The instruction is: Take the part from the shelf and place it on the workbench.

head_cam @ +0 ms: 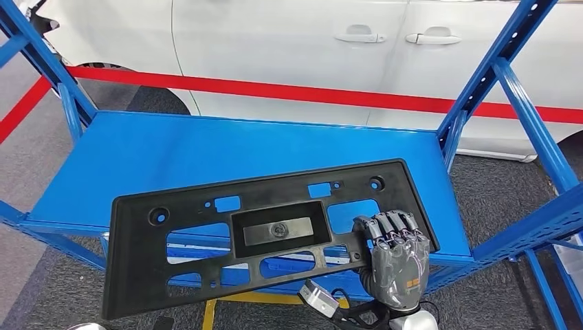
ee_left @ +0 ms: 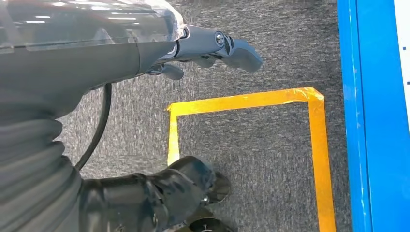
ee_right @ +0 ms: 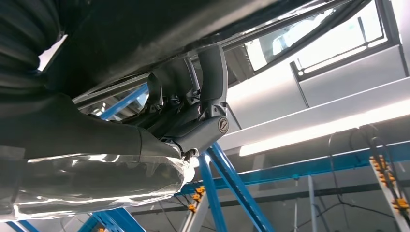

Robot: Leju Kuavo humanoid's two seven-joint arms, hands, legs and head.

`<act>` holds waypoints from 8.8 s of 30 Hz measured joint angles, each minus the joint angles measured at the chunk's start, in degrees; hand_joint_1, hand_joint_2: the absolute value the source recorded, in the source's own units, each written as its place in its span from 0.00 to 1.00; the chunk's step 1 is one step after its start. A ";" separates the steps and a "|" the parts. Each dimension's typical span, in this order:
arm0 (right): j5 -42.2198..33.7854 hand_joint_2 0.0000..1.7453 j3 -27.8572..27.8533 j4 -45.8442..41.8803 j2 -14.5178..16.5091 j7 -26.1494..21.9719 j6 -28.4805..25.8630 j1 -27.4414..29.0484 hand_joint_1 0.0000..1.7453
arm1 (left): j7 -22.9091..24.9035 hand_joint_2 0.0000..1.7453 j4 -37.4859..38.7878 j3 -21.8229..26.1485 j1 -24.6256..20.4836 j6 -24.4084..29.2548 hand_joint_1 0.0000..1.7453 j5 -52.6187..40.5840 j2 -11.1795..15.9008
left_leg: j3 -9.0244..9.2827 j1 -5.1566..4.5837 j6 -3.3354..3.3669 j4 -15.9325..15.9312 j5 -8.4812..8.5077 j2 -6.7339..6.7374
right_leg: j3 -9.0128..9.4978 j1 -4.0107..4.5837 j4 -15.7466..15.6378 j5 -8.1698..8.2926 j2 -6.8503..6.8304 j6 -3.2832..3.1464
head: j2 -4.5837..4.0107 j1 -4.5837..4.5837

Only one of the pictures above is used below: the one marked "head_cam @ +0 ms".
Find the black plastic plate bracket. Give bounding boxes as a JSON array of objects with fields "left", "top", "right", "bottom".
[{"left": 100, "top": 157, "right": 441, "bottom": 320}]

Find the yellow floor tape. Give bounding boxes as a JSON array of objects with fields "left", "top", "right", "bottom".
[{"left": 201, "top": 291, "right": 351, "bottom": 330}]

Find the red barrier belt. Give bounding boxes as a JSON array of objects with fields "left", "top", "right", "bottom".
[
  {"left": 65, "top": 65, "right": 583, "bottom": 126},
  {"left": 0, "top": 75, "right": 52, "bottom": 144}
]

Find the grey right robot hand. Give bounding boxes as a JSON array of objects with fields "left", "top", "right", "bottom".
[{"left": 353, "top": 209, "right": 432, "bottom": 314}]

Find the blue metal shelf rack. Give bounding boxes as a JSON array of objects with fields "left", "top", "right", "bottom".
[{"left": 0, "top": 0, "right": 583, "bottom": 302}]

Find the white car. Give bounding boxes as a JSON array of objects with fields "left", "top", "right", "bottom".
[{"left": 27, "top": 0, "right": 583, "bottom": 162}]

